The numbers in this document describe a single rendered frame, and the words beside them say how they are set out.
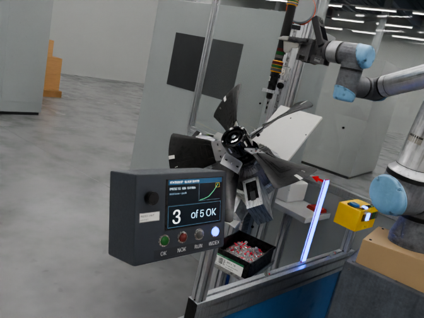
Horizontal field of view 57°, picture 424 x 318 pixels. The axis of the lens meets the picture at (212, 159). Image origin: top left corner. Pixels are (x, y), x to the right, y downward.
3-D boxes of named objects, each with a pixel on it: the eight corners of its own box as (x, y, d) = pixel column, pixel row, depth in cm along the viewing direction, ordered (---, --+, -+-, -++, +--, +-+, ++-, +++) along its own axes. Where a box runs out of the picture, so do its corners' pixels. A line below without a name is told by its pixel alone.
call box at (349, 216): (350, 220, 174) (357, 198, 171) (371, 230, 167) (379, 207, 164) (331, 224, 163) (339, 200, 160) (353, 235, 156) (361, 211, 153)
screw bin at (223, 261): (235, 245, 161) (238, 229, 160) (272, 262, 153) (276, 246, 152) (206, 261, 143) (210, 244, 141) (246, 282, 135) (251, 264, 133)
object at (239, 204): (230, 219, 176) (236, 206, 179) (241, 221, 172) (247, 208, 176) (223, 210, 171) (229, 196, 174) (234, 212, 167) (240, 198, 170)
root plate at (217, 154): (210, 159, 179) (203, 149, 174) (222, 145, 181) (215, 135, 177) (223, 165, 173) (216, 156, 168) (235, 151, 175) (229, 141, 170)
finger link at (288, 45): (272, 50, 149) (296, 54, 145) (276, 33, 147) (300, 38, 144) (275, 50, 152) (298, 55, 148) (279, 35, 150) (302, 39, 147)
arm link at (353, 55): (361, 69, 127) (368, 43, 125) (331, 64, 135) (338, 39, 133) (371, 72, 133) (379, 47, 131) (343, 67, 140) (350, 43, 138)
